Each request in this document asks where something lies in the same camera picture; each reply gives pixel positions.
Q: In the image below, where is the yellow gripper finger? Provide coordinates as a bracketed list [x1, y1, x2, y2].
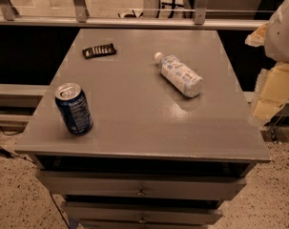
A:
[249, 62, 289, 126]
[245, 24, 267, 47]

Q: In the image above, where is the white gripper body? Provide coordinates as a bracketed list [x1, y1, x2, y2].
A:
[264, 0, 289, 62]

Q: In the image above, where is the blue label plastic water bottle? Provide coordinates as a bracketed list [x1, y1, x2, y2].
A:
[155, 52, 203, 98]

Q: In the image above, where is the grey drawer cabinet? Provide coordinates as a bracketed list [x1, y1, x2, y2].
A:
[16, 29, 270, 229]

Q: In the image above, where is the black snack bar wrapper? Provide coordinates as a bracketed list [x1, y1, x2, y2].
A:
[82, 43, 116, 59]

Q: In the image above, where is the blue soda can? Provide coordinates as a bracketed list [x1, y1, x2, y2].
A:
[54, 83, 93, 135]

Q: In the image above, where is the top grey drawer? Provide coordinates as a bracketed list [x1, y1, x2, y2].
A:
[37, 171, 246, 200]

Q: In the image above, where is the grey drawer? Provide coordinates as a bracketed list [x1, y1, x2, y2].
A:
[62, 202, 222, 225]
[37, 171, 246, 200]

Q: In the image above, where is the metal railing frame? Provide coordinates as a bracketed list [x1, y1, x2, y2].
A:
[0, 0, 289, 31]

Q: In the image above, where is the black floor cable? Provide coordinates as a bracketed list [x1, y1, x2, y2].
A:
[0, 121, 71, 229]

